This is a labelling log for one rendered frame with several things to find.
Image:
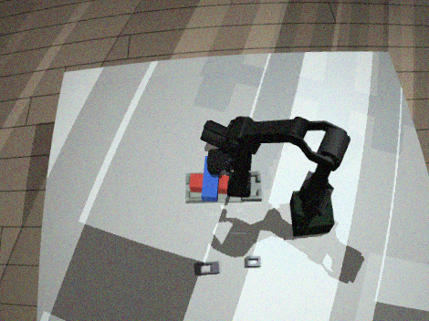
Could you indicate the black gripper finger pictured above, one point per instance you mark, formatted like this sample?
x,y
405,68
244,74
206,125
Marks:
x,y
231,176

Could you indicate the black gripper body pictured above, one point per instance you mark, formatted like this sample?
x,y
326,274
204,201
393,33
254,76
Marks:
x,y
240,186

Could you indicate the blue rectangular block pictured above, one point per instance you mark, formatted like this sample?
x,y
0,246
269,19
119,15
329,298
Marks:
x,y
210,185

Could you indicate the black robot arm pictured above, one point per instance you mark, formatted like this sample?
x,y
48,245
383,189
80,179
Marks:
x,y
243,137

